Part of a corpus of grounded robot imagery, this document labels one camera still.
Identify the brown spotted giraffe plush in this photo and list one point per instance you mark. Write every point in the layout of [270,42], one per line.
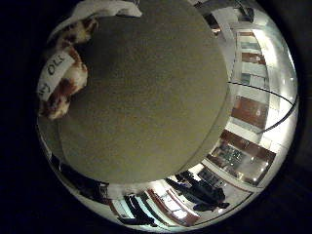
[63,74]

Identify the person in dark clothes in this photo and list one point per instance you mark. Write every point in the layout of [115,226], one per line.
[203,191]

